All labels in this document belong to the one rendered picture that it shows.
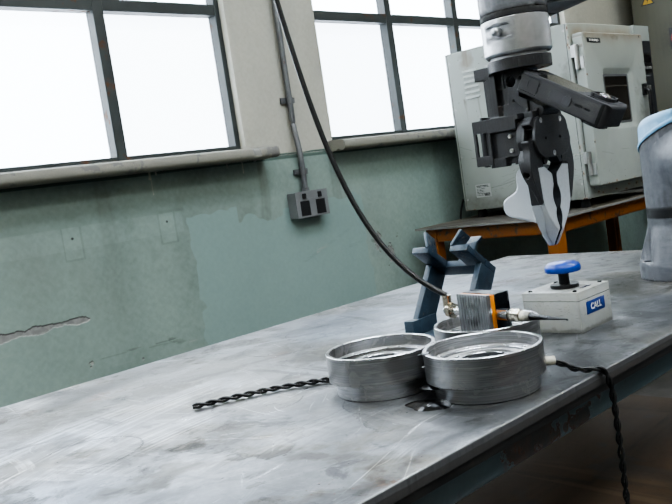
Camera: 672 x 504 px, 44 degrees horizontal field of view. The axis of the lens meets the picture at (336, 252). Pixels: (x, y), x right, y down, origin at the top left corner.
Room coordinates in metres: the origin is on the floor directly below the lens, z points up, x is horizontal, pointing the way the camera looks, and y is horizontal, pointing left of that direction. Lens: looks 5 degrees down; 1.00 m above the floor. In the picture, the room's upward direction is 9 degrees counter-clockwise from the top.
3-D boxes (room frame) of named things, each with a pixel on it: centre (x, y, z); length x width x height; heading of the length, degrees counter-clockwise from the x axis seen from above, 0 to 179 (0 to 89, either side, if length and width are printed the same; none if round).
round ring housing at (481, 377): (0.71, -0.11, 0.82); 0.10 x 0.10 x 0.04
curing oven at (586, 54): (3.27, -0.96, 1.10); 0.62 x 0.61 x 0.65; 134
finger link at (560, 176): (0.95, -0.24, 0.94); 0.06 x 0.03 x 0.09; 44
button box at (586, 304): (0.93, -0.25, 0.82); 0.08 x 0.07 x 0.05; 134
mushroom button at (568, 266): (0.92, -0.25, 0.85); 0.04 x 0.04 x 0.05
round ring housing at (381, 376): (0.77, -0.03, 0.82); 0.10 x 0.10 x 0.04
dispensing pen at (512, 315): (0.79, -0.15, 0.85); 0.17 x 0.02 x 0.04; 32
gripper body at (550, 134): (0.94, -0.23, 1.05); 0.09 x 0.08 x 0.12; 44
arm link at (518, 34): (0.94, -0.23, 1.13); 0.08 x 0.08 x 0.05
